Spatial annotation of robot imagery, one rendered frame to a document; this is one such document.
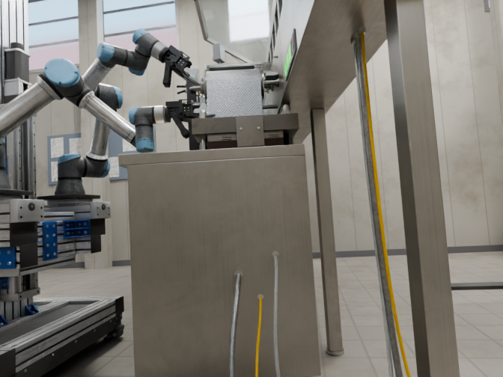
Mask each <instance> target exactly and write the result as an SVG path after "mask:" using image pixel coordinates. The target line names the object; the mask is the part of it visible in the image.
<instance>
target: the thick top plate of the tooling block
mask: <svg viewBox="0 0 503 377"><path fill-rule="evenodd" d="M257 116H263V130H264V131H276V130H283V134H286V133H288V134H289V138H293V137H294V135H295V134H296V133H297V131H298V130H299V115H298V113H291V114H264V115H250V116H236V117H257ZM236 117H209V118H195V119H192V135H193V136H194V138H195V139H196V141H197V142H198V143H201V139H202V138H207V135H209V134H222V133H236V132H237V127H236Z"/></svg>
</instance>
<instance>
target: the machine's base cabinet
mask: <svg viewBox="0 0 503 377"><path fill-rule="evenodd" d="M127 181H128V202H129V243H130V263H131V284H132V325H133V346H134V367H135V377H229V346H230V335H231V320H232V313H233V306H234V292H235V284H236V278H235V276H234V273H235V271H236V270H238V269H239V270H241V271H242V272H243V276H242V277H241V283H240V299H239V307H238V315H237V330H236V341H235V377H255V356H256V345H257V328H258V318H259V299H258V298H257V295H258V293H262V294H263V299H262V314H261V327H260V344H259V357H258V377H276V371H275V354H274V338H273V311H274V286H275V261H274V257H273V256H272V252H273V251H277V252H278V306H277V338H278V362H279V369H280V376H281V377H309V376H321V370H320V350H319V339H318V328H317V308H316V297H315V286H314V266H313V255H312V244H311V224H310V213H309V202H308V182H307V171H306V160H305V155H302V156H276V157H263V158H250V159H225V160H211V161H198V162H172V163H159V164H146V165H127Z"/></svg>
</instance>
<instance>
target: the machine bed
mask: <svg viewBox="0 0 503 377"><path fill-rule="evenodd" d="M302 155H305V145H304V144H291V145H278V146H264V147H238V148H225V149H211V150H185V151H171V152H158V153H132V154H119V155H118V165H119V166H121V167H124V168H127V165H146V164H159V163H172V162H198V161H211V160H225V159H250V158H263V157H276V156H302Z"/></svg>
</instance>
